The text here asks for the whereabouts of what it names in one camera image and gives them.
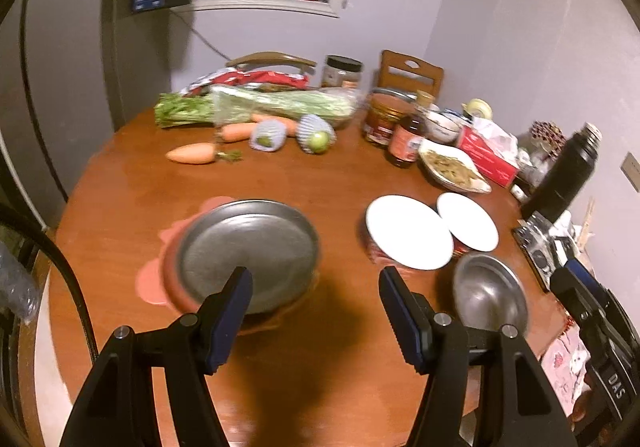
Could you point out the dark soy sauce bottle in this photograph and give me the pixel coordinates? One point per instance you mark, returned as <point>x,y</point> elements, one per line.
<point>409,132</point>

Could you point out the stainless steel bowl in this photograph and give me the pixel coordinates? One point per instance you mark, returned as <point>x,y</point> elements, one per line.
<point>487,294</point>

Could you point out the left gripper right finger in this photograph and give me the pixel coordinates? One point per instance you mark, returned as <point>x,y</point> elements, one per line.
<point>436,346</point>

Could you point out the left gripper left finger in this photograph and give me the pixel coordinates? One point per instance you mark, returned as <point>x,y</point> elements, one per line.
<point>197,345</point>

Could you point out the red snack bag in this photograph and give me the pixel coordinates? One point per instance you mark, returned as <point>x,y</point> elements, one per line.
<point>253,79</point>

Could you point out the round metal pan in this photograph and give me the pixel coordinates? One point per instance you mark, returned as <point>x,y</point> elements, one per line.
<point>274,241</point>

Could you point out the yellow tape roll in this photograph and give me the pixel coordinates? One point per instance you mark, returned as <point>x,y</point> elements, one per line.
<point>478,108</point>

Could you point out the bagged celery bunch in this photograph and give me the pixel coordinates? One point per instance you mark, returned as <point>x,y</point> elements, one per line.
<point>225,104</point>

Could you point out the clear jar black lid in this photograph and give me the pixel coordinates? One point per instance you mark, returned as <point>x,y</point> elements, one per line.
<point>341,72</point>

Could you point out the red tissue box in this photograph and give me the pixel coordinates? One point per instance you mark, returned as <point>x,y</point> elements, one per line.
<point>492,150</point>

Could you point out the right netted green fruit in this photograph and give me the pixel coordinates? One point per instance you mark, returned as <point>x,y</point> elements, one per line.
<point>314,135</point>

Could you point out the white plate of vegetables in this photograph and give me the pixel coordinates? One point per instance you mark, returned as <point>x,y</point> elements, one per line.
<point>452,168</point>

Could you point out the white ceramic bowl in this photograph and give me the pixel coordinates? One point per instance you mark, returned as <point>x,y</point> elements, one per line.
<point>441,129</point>

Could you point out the curved wooden chair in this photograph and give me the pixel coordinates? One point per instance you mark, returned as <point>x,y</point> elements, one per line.
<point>272,59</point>

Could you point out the red sauce jar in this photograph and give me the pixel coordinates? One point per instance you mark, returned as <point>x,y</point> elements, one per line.
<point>383,114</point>

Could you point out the yellow shell shaped plate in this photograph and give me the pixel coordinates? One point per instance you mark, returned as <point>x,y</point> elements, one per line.
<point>272,320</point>

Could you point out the black thermos flask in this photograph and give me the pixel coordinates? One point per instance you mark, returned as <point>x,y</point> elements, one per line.
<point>570,172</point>

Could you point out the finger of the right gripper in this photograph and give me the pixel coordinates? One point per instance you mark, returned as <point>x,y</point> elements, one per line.
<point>613,311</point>
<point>594,329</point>

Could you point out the small instant noodle bowl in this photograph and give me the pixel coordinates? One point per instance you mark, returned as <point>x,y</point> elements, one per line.
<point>468,222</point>

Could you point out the carrot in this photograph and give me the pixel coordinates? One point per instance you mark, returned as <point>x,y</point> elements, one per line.
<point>202,153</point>
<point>291,125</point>
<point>237,132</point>

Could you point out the wall power outlet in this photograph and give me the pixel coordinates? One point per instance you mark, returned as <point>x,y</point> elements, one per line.
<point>631,169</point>

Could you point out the rear carrot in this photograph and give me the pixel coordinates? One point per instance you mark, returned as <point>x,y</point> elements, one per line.
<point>291,125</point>

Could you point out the grey refrigerator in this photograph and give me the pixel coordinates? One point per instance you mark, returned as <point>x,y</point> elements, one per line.
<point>73,72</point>

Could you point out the middle carrot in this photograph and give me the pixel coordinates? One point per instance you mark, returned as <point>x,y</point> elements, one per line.
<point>237,132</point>

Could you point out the large instant noodle bowl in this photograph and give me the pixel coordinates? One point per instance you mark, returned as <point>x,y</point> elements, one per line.
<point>409,232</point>

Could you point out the red white patterned ornament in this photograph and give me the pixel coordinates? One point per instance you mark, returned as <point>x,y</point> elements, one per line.
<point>547,136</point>

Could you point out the small white bottle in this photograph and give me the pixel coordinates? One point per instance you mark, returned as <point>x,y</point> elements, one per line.
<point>518,194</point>

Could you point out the pink crab shaped plate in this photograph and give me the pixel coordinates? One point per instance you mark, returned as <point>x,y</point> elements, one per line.
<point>157,281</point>

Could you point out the left netted green fruit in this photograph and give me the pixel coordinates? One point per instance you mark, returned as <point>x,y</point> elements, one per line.
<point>269,136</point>

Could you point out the carrot in front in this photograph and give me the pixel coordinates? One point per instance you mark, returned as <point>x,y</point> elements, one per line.
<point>202,153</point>

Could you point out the netted green fruit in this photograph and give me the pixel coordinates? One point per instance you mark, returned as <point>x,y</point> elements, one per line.
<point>314,135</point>
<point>269,136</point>

